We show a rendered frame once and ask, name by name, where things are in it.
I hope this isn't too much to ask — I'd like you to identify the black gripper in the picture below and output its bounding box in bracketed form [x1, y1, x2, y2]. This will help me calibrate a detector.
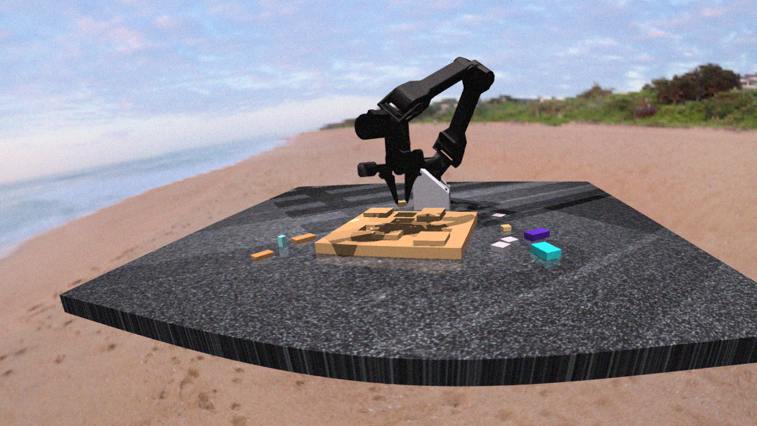
[357, 136, 441, 205]

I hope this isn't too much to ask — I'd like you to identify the purple rectangular block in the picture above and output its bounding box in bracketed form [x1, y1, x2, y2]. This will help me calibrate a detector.
[524, 228, 550, 241]

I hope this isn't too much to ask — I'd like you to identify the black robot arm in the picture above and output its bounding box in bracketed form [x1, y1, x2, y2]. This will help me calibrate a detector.
[354, 56, 495, 181]

